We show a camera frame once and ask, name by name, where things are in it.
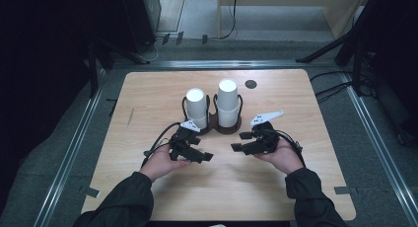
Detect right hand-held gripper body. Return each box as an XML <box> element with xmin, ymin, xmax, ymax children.
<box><xmin>249</xmin><ymin>110</ymin><xmax>285</xmax><ymax>156</ymax></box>

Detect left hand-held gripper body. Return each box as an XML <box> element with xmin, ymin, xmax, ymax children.
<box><xmin>168</xmin><ymin>119</ymin><xmax>201</xmax><ymax>162</ymax></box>

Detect dark brown double cup holder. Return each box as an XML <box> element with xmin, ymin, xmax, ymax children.
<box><xmin>181</xmin><ymin>93</ymin><xmax>244</xmax><ymax>136</ymax></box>

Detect person's right hand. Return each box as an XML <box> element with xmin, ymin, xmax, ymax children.
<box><xmin>254</xmin><ymin>138</ymin><xmax>305</xmax><ymax>176</ymax></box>

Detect person's left hand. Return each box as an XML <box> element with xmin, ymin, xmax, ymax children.
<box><xmin>139</xmin><ymin>144</ymin><xmax>192</xmax><ymax>184</ymax></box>

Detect grey tape strip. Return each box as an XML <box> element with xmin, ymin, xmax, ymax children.
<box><xmin>333</xmin><ymin>186</ymin><xmax>359</xmax><ymax>195</ymax></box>
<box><xmin>78</xmin><ymin>186</ymin><xmax>102</xmax><ymax>199</ymax></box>

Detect black metal stand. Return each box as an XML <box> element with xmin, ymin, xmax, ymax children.
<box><xmin>86</xmin><ymin>36</ymin><xmax>151</xmax><ymax>97</ymax></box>

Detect black cabinet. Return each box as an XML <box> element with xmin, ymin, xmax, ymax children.
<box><xmin>118</xmin><ymin>0</ymin><xmax>162</xmax><ymax>54</ymax></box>

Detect black tripod stand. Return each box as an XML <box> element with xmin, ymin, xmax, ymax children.
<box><xmin>295</xmin><ymin>0</ymin><xmax>418</xmax><ymax>97</ymax></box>

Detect light wooden cabinet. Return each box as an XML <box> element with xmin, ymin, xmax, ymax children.
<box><xmin>216</xmin><ymin>0</ymin><xmax>373</xmax><ymax>39</ymax></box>

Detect right hand-held gripper black cable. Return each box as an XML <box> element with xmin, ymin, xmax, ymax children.
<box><xmin>275</xmin><ymin>129</ymin><xmax>307</xmax><ymax>168</ymax></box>

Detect black floor cables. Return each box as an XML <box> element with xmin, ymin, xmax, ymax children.
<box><xmin>309</xmin><ymin>70</ymin><xmax>354</xmax><ymax>105</ymax></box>

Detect white floor cable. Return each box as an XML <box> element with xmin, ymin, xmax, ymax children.
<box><xmin>140</xmin><ymin>36</ymin><xmax>166</xmax><ymax>62</ymax></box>

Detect metal floor rail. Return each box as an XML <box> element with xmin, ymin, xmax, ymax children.
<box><xmin>339</xmin><ymin>70</ymin><xmax>418</xmax><ymax>227</ymax></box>
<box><xmin>33</xmin><ymin>68</ymin><xmax>109</xmax><ymax>227</ymax></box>

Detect black hanging cable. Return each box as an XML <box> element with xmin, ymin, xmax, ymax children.
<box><xmin>218</xmin><ymin>0</ymin><xmax>239</xmax><ymax>40</ymax></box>

